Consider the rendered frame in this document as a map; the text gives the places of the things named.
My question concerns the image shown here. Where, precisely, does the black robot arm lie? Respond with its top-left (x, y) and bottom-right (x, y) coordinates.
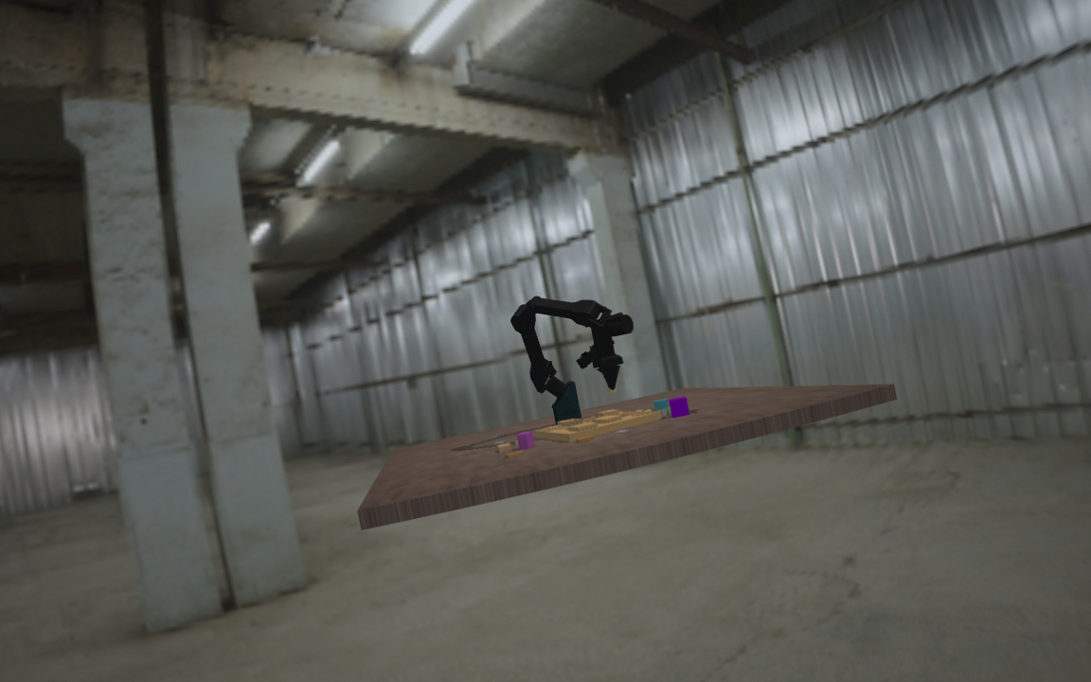
top-left (509, 296), bottom-right (634, 400)

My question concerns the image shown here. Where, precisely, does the tan puzzle board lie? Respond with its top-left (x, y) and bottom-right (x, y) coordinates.
top-left (533, 410), bottom-right (663, 441)

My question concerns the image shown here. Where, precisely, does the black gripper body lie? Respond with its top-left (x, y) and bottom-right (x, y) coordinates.
top-left (594, 337), bottom-right (623, 368)

